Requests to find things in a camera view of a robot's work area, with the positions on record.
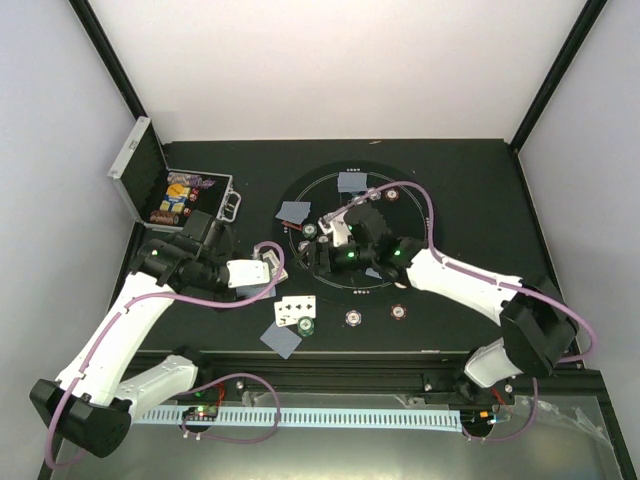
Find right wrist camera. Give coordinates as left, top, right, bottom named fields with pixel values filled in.
left=344, top=203, right=392, bottom=248

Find green poker chip stack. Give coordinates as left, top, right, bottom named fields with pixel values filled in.
left=297, top=317, right=315, bottom=337

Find yellow blue card box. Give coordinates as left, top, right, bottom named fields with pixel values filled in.
left=159, top=183, right=191, bottom=214

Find brown chip row in case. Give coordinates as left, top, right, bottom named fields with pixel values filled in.
left=150, top=210, right=180, bottom=226

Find blue white poker chip stack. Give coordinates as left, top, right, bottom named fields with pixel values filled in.
left=345, top=310, right=362, bottom=327

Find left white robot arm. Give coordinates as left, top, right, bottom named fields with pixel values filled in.
left=29, top=210, right=230, bottom=468

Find orange chips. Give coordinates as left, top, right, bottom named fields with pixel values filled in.
left=384, top=188, right=400, bottom=202

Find face-up clubs card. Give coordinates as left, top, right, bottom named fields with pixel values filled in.
left=281, top=295, right=317, bottom=319
left=274, top=301, right=291, bottom=327

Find round black poker mat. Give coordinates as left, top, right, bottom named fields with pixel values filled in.
left=273, top=162, right=430, bottom=309

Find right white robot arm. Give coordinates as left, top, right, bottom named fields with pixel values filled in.
left=296, top=236, right=579, bottom=403

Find white slotted cable duct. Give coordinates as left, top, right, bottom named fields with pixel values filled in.
left=136, top=405, right=462, bottom=433

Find orange black poker chip stack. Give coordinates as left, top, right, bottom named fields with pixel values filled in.
left=391, top=304, right=407, bottom=320

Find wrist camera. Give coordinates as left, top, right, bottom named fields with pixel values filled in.
left=226, top=259, right=271, bottom=289
left=344, top=203, right=392, bottom=248

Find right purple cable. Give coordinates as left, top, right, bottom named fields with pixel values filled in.
left=324, top=180, right=599, bottom=444

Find aluminium poker case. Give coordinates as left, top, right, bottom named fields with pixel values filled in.
left=108, top=116, right=242, bottom=232

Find blue card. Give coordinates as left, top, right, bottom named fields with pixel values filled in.
left=260, top=322, right=302, bottom=359
left=365, top=268, right=381, bottom=279
left=337, top=172, right=368, bottom=194
left=275, top=201, right=311, bottom=225

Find black aluminium rail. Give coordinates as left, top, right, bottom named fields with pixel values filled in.
left=134, top=349, right=606, bottom=406

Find purple chip row in case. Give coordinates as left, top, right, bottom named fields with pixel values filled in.
left=167, top=171, right=216, bottom=189

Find blue playing card deck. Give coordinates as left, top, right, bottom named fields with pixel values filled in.
left=237, top=247, right=291, bottom=299

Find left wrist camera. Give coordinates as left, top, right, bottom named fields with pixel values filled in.
left=226, top=259, right=271, bottom=289

